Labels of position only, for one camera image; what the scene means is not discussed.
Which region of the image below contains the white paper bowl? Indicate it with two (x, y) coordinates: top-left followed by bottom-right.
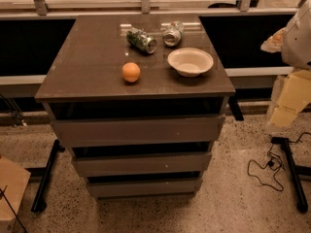
(167, 48), (214, 78)

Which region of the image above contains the black table leg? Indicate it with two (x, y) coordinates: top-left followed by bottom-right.
(30, 140), (64, 213)
(271, 137), (310, 213)

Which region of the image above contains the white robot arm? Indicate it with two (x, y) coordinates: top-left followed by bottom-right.
(260, 0), (311, 133)

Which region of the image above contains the grey drawer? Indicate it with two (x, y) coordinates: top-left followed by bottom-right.
(86, 178), (202, 198)
(72, 152), (212, 177)
(52, 115), (225, 148)

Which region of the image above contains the grey bottom drawer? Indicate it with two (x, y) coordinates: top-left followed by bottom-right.
(86, 178), (202, 198)

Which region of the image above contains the black right table leg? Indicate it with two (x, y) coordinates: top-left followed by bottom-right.
(271, 137), (310, 213)

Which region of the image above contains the silver green soda can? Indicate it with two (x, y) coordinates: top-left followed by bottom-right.
(162, 21), (184, 47)

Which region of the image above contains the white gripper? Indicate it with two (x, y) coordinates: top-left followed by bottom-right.
(264, 70), (311, 134)

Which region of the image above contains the orange fruit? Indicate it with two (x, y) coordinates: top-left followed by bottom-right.
(122, 62), (140, 83)

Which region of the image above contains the cardboard box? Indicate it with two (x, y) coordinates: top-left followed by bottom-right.
(0, 156), (30, 233)

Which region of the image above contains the grey top drawer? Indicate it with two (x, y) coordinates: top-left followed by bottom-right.
(52, 115), (225, 148)

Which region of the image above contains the black left table leg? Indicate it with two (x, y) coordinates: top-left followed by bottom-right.
(30, 140), (64, 213)

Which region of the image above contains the green crushed soda can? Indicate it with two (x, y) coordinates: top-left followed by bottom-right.
(126, 27), (157, 54)

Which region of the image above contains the grey middle drawer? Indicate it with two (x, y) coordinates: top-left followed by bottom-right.
(72, 152), (212, 177)

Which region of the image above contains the grey drawer cabinet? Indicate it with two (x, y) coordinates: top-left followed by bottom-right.
(34, 14), (236, 202)

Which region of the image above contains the black cable on floor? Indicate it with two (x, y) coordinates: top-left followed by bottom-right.
(247, 131), (311, 193)

